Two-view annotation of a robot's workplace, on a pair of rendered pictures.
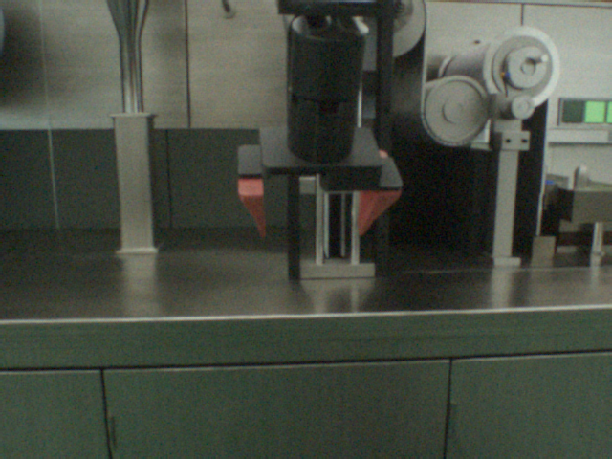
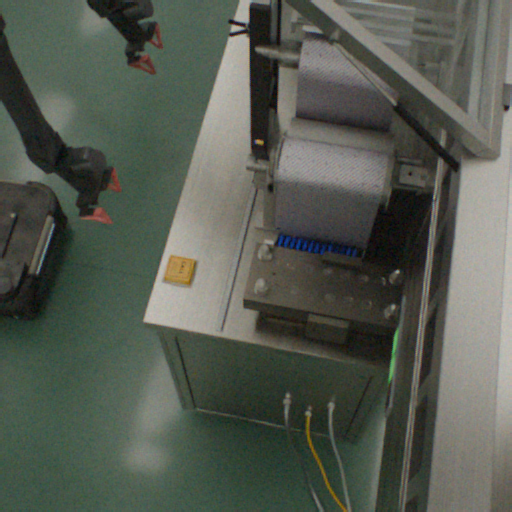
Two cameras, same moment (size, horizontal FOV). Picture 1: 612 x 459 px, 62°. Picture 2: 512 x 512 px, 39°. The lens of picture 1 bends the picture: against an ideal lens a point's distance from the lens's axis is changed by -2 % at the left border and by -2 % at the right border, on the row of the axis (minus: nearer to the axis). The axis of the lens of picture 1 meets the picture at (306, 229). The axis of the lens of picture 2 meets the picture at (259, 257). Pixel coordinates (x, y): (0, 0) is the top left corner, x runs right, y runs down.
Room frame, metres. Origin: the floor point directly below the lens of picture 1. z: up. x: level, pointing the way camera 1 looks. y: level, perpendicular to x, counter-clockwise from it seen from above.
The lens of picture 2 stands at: (1.19, -1.34, 2.65)
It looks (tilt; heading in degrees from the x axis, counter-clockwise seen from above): 63 degrees down; 106
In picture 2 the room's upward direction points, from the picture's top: straight up
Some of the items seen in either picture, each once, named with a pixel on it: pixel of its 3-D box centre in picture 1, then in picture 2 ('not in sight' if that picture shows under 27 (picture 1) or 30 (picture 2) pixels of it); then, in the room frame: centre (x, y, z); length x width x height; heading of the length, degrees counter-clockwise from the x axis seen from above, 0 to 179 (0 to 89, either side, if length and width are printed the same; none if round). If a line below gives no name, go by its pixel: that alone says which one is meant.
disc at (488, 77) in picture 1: (521, 68); (280, 162); (0.97, -0.39, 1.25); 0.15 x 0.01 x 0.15; 94
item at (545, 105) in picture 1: (517, 142); (323, 223); (1.10, -0.44, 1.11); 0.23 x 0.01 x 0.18; 4
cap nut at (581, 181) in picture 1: (580, 177); (265, 250); (0.98, -0.52, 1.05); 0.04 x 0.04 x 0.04
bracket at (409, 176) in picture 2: not in sight; (412, 176); (1.27, -0.37, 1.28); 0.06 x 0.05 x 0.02; 4
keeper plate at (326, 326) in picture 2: not in sight; (326, 330); (1.17, -0.65, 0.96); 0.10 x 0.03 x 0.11; 4
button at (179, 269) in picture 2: not in sight; (179, 269); (0.75, -0.57, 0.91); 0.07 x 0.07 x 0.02; 4
